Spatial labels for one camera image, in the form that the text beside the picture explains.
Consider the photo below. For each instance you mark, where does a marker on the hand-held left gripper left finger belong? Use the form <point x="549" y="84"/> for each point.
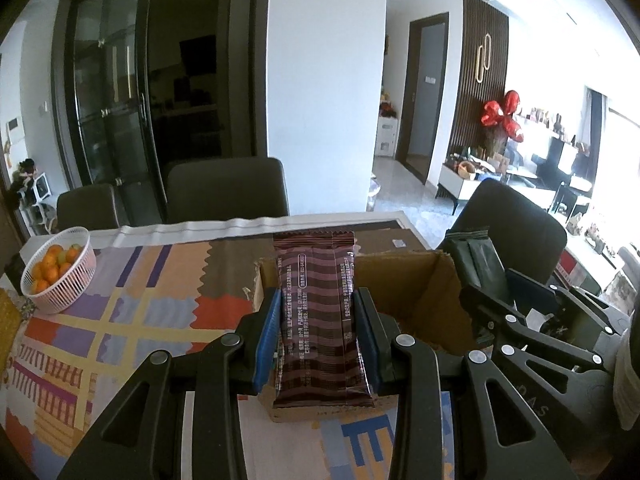
<point x="265" y="340"/>

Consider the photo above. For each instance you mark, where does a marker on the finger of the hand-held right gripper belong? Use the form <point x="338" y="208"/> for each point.
<point x="532" y="294"/>
<point x="482" y="307"/>

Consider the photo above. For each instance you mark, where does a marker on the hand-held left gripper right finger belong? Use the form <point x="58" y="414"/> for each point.
<point x="366" y="340"/>

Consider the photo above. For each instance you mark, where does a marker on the dark green snack packet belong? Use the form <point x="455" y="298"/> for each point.
<point x="475" y="260"/>

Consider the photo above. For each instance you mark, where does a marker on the brown striped snack packet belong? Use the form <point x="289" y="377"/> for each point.
<point x="320" y="310"/>

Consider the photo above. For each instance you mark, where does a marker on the cardboard box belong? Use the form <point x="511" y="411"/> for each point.
<point x="400" y="285"/>

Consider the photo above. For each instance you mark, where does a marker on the round-backed dark dining chair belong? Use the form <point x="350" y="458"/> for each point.
<point x="515" y="220"/>

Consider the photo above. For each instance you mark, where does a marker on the white television cabinet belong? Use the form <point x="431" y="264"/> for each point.
<point x="460" y="187"/>

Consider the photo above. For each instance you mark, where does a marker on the colourful patterned tablecloth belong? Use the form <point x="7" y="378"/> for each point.
<point x="150" y="285"/>

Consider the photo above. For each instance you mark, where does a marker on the white crinkled table cover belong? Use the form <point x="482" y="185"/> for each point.
<point x="200" y="227"/>

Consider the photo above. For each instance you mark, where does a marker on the wide dark dining chair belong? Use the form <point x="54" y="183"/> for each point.
<point x="225" y="190"/>

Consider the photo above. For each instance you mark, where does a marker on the red foil balloon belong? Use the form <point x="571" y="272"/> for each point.
<point x="500" y="112"/>

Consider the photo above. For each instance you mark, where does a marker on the white storage cart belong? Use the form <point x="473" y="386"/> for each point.
<point x="387" y="137"/>

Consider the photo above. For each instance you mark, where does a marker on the white plastic fruit basket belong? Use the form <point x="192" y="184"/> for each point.
<point x="75" y="285"/>

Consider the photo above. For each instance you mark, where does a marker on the dark framed doorway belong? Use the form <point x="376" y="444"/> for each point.
<point x="430" y="95"/>

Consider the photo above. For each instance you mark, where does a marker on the small dark dining chair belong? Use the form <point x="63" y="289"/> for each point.
<point x="87" y="207"/>

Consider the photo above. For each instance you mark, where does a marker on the pile of oranges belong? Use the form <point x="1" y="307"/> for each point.
<point x="45" y="265"/>

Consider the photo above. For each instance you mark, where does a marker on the yellow woven pad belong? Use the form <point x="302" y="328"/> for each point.
<point x="10" y="330"/>

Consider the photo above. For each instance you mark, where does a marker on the small white shelf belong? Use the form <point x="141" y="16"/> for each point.
<point x="40" y="195"/>

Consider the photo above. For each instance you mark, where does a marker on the dark plush toy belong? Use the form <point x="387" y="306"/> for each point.
<point x="24" y="172"/>

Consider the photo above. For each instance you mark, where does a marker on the dark glass sliding door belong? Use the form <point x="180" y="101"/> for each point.
<point x="110" y="85"/>

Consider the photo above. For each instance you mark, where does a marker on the dark slatted wall panel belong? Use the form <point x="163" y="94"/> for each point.
<point x="470" y="110"/>

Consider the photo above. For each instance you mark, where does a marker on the gold wall ornament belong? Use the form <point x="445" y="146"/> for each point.
<point x="483" y="57"/>

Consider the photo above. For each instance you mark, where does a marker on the wall intercom panel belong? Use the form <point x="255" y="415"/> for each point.
<point x="14" y="125"/>

